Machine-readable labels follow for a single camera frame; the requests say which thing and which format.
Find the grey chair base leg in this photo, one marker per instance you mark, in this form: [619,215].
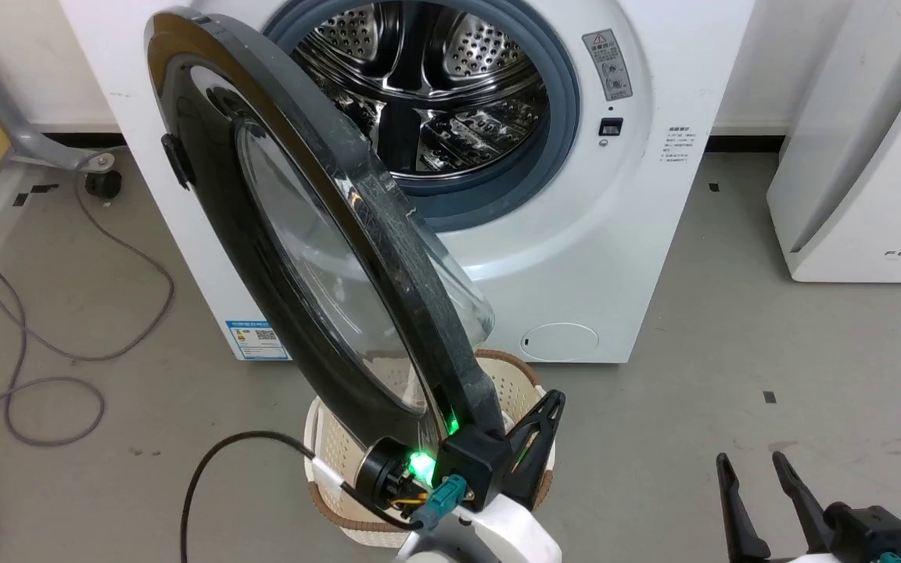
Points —
[20,129]

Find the white brown-rimmed laundry basket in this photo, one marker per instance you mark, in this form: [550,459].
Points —
[333,453]

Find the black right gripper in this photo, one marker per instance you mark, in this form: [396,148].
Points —
[869,536]

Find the black round glass washer door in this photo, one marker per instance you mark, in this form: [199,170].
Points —
[263,258]

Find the blue energy label sticker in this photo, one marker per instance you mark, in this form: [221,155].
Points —
[256,339]

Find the black chair caster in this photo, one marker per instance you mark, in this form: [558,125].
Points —
[103,184]

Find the white front-load washing machine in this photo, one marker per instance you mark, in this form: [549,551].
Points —
[576,258]

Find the white air purifier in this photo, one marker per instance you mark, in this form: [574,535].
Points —
[857,156]

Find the grey rubber door gasket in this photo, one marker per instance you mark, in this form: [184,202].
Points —
[564,117]

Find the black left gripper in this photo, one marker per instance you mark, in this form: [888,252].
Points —
[475,461]

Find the white oval filter cover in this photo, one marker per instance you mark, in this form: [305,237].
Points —
[560,342]

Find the black door latch socket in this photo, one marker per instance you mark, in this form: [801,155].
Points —
[611,127]

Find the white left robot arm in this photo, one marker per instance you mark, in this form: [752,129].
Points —
[509,536]

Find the steel perforated washer drum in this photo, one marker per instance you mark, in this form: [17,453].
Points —
[435,86]

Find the grey warning sticker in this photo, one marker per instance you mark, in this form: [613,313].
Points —
[608,64]

